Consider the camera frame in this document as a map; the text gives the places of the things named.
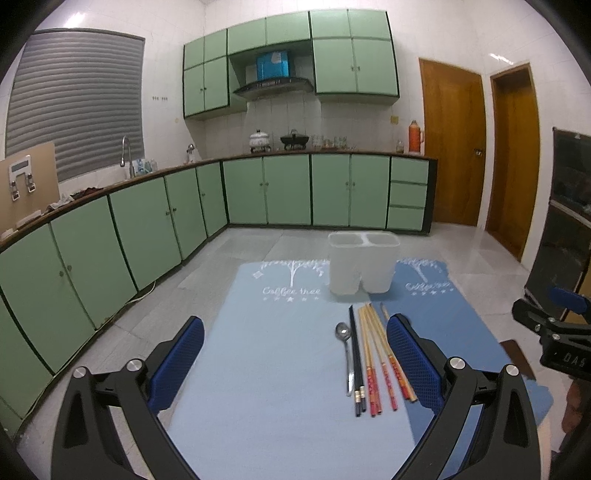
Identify grey window blind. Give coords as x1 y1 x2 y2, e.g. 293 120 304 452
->
5 29 145 181

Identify green kitchen cabinets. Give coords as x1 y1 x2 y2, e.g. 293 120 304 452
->
1 152 438 435
182 9 400 118

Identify green upper kitchen cabinets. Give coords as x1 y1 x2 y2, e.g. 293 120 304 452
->
182 9 400 118

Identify white cooking pot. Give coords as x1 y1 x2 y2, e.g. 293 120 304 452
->
249 130 271 153

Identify white two-compartment utensil holder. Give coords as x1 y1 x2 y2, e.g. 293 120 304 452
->
329 231 401 296

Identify brown wooden door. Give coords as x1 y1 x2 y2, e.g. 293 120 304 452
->
419 59 486 226
486 64 541 260

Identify dark blue table mat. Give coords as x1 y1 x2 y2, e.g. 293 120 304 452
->
370 258 553 479

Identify right hand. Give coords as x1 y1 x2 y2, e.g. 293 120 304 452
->
562 379 590 434

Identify chrome sink faucet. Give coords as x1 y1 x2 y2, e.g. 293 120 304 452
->
119 136 135 179

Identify black chopstick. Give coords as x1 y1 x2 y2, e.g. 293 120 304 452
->
355 318 367 414
349 305 362 417

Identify light blue table mat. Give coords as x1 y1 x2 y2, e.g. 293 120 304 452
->
168 260 415 479

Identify black wok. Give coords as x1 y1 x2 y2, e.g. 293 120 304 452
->
280 129 310 151

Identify plain bamboo chopstick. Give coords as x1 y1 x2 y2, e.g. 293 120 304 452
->
380 302 391 325
368 303 419 404

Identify orange thermos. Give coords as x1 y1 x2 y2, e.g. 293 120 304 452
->
408 120 424 155

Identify range hood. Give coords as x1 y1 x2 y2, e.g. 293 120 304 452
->
228 48 315 102

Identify brown wooden chair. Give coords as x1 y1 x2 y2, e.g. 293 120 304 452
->
500 339 536 380

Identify green lower kitchen cabinets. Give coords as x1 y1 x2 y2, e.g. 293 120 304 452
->
1 152 438 435

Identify metal spoon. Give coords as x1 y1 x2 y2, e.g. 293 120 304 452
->
335 322 355 397

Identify red-handled bamboo chopstick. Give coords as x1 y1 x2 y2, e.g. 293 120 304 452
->
359 306 378 417
361 305 384 415
365 304 398 411
369 305 417 401

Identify cardboard box with clips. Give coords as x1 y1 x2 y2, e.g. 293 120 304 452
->
0 142 60 232

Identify black glass cabinet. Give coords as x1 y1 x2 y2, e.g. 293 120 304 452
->
525 128 590 319

